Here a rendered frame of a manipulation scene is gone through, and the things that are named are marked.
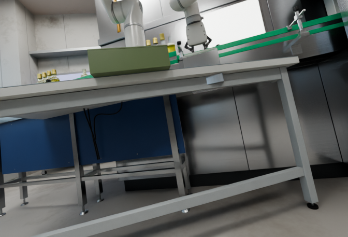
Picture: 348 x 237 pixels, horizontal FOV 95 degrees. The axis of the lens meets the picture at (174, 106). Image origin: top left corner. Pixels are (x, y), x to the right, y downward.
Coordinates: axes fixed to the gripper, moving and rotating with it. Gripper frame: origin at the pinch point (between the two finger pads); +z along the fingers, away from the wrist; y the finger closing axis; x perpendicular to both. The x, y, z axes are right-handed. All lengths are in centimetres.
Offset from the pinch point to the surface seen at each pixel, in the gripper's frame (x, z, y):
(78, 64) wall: -258, -76, 288
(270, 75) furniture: -2.6, 18.8, -32.6
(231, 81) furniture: 6.4, 16.7, -12.2
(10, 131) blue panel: -10, 21, 166
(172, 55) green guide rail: -14.9, -5.1, 16.9
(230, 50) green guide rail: -23.3, -0.1, -18.9
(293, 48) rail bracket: -18, 8, -52
